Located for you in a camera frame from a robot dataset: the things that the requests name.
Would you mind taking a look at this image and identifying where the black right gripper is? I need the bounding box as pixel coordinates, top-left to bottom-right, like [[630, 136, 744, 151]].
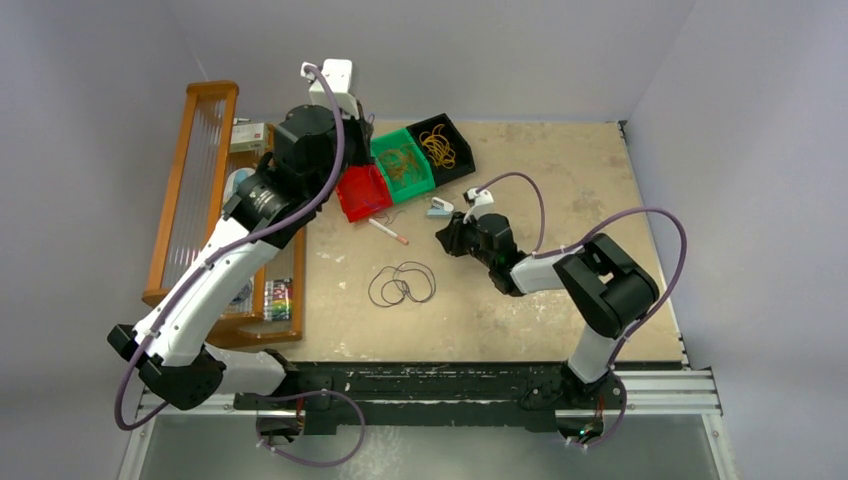
[[436, 209, 496, 268]]

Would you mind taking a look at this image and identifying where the orange cable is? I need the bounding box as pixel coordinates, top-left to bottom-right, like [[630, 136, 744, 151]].
[[377, 145, 425, 187]]

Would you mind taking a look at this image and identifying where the yellow cable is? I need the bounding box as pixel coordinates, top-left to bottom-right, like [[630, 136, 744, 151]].
[[418, 123, 458, 171]]

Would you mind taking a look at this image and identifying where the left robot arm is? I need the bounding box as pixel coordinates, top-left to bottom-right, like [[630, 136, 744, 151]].
[[107, 105, 373, 410]]

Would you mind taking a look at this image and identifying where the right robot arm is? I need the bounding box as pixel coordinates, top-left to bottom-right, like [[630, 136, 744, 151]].
[[435, 212, 660, 407]]

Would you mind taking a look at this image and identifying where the white stapler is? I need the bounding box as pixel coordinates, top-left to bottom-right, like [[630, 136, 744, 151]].
[[425, 197, 455, 219]]

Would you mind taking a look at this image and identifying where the small white red box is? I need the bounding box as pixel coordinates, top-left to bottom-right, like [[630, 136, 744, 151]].
[[229, 122, 271, 154]]

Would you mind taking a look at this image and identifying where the red plastic bin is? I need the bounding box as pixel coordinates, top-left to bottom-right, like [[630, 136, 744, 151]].
[[336, 164, 393, 223]]

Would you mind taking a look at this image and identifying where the blue packaged item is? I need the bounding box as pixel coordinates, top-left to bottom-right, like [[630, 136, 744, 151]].
[[222, 167, 261, 207]]

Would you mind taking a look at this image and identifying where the black plastic bin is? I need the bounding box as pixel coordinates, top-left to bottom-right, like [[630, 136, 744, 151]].
[[405, 113, 477, 187]]

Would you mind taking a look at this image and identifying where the green plastic bin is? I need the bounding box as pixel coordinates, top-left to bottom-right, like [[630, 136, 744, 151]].
[[371, 129, 436, 204]]

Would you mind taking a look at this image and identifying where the silver marker pink cap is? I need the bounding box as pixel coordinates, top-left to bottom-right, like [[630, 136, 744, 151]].
[[368, 218, 409, 245]]

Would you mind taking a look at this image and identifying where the coloured marker set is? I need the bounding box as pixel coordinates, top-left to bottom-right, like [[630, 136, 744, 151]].
[[263, 278, 293, 322]]

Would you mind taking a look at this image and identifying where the round blue patterned object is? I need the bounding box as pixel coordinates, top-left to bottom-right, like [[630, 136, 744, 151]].
[[226, 280, 254, 314]]

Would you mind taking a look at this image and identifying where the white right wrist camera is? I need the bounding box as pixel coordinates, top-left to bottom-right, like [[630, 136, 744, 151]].
[[463, 188, 495, 224]]

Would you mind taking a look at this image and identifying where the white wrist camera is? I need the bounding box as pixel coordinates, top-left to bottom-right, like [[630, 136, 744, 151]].
[[463, 188, 495, 224], [300, 58, 363, 119]]

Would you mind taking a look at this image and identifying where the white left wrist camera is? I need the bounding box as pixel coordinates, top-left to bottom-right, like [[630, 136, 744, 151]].
[[300, 58, 363, 119]]

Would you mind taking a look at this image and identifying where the purple right arm hose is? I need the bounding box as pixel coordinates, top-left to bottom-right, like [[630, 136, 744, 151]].
[[466, 172, 689, 452]]

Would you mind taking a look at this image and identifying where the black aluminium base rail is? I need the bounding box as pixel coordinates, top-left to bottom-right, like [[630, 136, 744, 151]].
[[135, 360, 723, 439]]

